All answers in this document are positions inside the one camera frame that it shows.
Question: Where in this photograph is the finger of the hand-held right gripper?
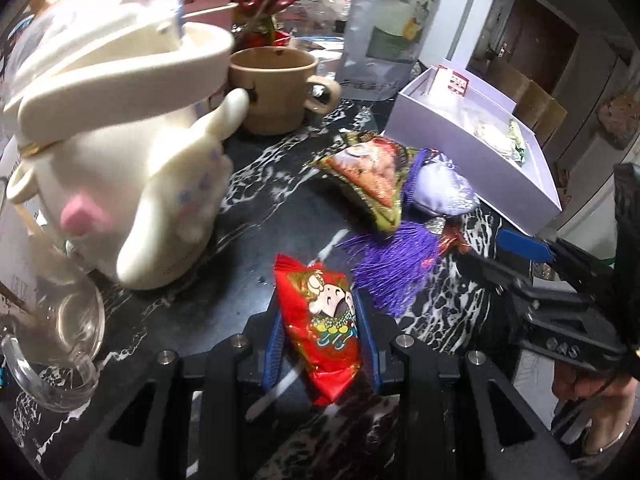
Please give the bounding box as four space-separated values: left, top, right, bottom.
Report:
496 228 617 302
459 253 592 317

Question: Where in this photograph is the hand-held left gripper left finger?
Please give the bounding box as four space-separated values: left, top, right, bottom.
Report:
57 309 292 480

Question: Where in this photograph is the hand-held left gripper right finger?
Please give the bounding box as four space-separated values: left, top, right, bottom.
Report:
351 292 592 480

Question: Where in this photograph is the red candy packet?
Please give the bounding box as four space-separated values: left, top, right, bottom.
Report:
273 253 364 407

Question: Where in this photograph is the purple tasselled sachet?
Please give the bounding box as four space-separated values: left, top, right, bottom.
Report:
337 148 482 319

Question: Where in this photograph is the green snack packet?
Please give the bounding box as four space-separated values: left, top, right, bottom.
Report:
507 118 529 167

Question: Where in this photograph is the white gift box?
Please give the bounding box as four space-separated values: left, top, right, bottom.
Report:
384 52 564 237

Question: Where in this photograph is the red and white snack packet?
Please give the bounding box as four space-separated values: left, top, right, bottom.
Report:
432 64 471 97

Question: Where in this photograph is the person's right hand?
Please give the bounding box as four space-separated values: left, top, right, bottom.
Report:
551 364 640 462

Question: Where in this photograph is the small red foil wrapper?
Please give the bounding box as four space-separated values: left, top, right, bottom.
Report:
437 222 474 262

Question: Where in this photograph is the triangular nut snack packet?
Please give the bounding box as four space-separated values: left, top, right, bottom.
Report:
307 130 417 234

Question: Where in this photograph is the brown door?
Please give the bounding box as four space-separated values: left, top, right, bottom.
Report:
499 0 582 97

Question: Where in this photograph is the clear glass mug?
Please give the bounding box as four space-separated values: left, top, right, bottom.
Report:
0 199 107 414

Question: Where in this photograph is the white rabbit-shaped mug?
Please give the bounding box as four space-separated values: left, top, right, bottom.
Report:
2 0 251 292

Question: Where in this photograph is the silver tea pouch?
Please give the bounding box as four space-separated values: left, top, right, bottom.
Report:
339 0 454 92

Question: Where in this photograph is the tan ceramic mug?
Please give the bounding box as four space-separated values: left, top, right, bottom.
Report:
228 47 343 136

